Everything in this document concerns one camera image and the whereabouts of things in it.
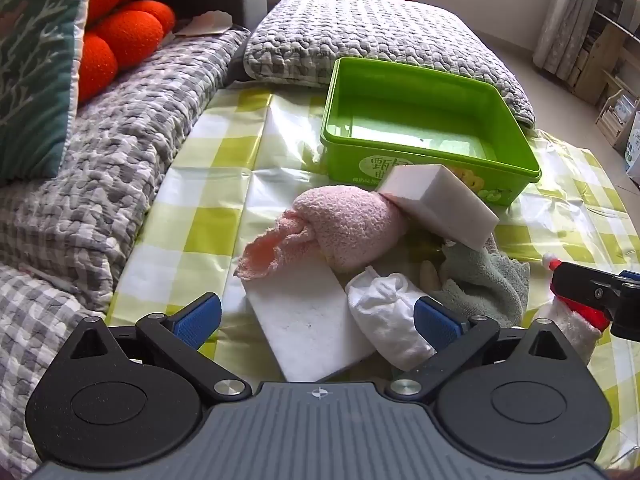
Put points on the orange ball plush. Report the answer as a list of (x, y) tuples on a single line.
[(127, 30)]

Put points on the white sock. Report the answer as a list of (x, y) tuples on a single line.
[(385, 310)]

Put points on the thick white sponge block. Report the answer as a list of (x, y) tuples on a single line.
[(445, 205)]

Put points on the red white santa plush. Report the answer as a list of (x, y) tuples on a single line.
[(570, 320)]

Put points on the grey quilted sofa cover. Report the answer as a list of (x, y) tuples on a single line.
[(110, 160)]

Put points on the pink towel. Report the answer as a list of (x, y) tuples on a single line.
[(345, 225)]

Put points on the wooden shelf unit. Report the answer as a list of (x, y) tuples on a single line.
[(607, 70)]

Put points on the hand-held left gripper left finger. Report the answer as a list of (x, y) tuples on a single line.
[(197, 317)]

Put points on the yellow checked tablecloth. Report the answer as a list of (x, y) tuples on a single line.
[(215, 170)]

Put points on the green plastic bin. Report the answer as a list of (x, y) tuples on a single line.
[(425, 120)]

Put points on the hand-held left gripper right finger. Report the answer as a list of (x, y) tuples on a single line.
[(435, 322)]

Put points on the beige scalloped paper piece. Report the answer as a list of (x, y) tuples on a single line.
[(205, 25)]

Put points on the grey quilted cushion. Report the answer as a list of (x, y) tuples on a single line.
[(360, 30)]

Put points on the teal patterned pillow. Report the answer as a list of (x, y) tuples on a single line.
[(35, 60)]

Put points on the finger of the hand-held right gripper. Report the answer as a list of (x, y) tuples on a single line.
[(582, 285)]

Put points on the green towel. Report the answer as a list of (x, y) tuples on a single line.
[(485, 280)]

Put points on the beige curtain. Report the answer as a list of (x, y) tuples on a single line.
[(570, 15)]

